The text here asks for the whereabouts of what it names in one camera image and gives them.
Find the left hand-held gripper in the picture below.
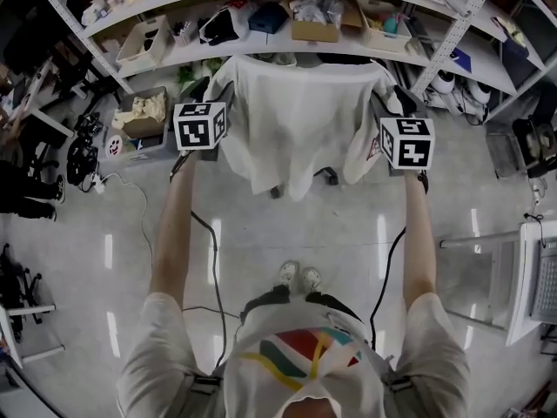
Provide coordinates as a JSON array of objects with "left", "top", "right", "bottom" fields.
[{"left": 172, "top": 80, "right": 239, "bottom": 163}]

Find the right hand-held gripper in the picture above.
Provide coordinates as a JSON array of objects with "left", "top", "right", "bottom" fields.
[{"left": 369, "top": 92, "right": 436, "bottom": 176}]

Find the black office chair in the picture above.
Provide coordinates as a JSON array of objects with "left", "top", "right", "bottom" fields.
[{"left": 185, "top": 52, "right": 427, "bottom": 199}]

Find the white t-shirt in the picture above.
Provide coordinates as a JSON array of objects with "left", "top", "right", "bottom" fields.
[{"left": 204, "top": 53, "right": 404, "bottom": 203}]

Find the person's right forearm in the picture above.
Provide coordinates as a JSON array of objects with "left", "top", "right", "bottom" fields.
[{"left": 402, "top": 170, "right": 439, "bottom": 308}]

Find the person's left forearm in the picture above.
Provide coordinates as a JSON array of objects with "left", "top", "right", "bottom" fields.
[{"left": 147, "top": 154, "right": 197, "bottom": 317}]

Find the grey plastic storage bin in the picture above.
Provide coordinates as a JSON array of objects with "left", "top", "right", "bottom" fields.
[{"left": 97, "top": 85, "right": 171, "bottom": 163}]

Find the cardboard box with beige foam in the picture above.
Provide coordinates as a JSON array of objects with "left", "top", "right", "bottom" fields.
[{"left": 111, "top": 93, "right": 169, "bottom": 138}]

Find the green plant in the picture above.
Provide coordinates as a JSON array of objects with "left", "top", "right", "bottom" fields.
[{"left": 176, "top": 57, "right": 223, "bottom": 93}]

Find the white rounded robot device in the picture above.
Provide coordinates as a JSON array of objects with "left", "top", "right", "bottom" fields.
[
  {"left": 430, "top": 70, "right": 457, "bottom": 95},
  {"left": 460, "top": 80, "right": 495, "bottom": 104}
]

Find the pen cup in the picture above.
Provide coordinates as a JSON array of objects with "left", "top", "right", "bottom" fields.
[{"left": 171, "top": 20, "right": 193, "bottom": 47}]

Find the blue sheet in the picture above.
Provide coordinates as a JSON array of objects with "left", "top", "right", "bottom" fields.
[{"left": 447, "top": 48, "right": 473, "bottom": 73}]

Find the beige plastic bin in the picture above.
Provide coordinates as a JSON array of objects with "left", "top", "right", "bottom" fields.
[{"left": 116, "top": 14, "right": 171, "bottom": 67}]

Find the black and white bag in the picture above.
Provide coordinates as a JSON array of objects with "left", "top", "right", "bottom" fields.
[{"left": 198, "top": 0, "right": 258, "bottom": 46}]

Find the beige basket with toys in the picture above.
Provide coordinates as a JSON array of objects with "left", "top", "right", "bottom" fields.
[{"left": 356, "top": 0, "right": 413, "bottom": 54}]

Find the white metal shelving unit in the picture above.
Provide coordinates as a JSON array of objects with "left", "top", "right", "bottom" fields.
[{"left": 28, "top": 0, "right": 557, "bottom": 124}]

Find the black bin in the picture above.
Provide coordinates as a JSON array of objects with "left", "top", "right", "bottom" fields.
[{"left": 512, "top": 118, "right": 557, "bottom": 178}]

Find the navy box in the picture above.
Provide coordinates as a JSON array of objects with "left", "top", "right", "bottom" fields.
[{"left": 248, "top": 1, "right": 291, "bottom": 35}]

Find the brown cardboard box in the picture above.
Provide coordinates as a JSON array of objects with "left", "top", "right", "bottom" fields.
[{"left": 290, "top": 15, "right": 340, "bottom": 44}]

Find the person's right white shoe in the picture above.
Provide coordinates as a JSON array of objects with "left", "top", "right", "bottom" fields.
[{"left": 302, "top": 266, "right": 324, "bottom": 293}]

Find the person's white shoe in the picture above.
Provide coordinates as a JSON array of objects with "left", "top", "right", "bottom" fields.
[
  {"left": 302, "top": 266, "right": 324, "bottom": 293},
  {"left": 278, "top": 261, "right": 300, "bottom": 287}
]

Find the person's left white shoe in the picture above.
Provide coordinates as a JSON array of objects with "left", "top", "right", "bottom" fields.
[{"left": 278, "top": 261, "right": 300, "bottom": 287}]

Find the white table with metal legs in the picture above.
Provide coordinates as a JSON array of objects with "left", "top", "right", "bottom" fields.
[{"left": 439, "top": 219, "right": 557, "bottom": 347}]

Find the grey keyboard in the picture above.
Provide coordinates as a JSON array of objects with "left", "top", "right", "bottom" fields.
[{"left": 528, "top": 239, "right": 557, "bottom": 326}]

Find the small white table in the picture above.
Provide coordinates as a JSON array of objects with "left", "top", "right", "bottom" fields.
[{"left": 0, "top": 302, "right": 66, "bottom": 369}]

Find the person's white printed shirt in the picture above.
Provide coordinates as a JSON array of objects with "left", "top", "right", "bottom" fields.
[{"left": 116, "top": 292, "right": 472, "bottom": 418}]

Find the grey wire basket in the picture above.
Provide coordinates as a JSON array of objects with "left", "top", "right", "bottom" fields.
[{"left": 486, "top": 131, "right": 527, "bottom": 179}]

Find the white power cable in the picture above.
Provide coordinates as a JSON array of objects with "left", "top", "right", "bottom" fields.
[{"left": 102, "top": 170, "right": 153, "bottom": 260}]

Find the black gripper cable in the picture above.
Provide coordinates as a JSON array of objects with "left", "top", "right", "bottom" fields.
[
  {"left": 369, "top": 226, "right": 408, "bottom": 352},
  {"left": 169, "top": 150, "right": 230, "bottom": 367}
]

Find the black cable tangle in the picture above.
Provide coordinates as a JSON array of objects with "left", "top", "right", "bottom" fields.
[{"left": 67, "top": 113, "right": 104, "bottom": 189}]

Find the white frame desk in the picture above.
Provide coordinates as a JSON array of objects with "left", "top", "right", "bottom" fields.
[{"left": 0, "top": 57, "right": 75, "bottom": 138}]

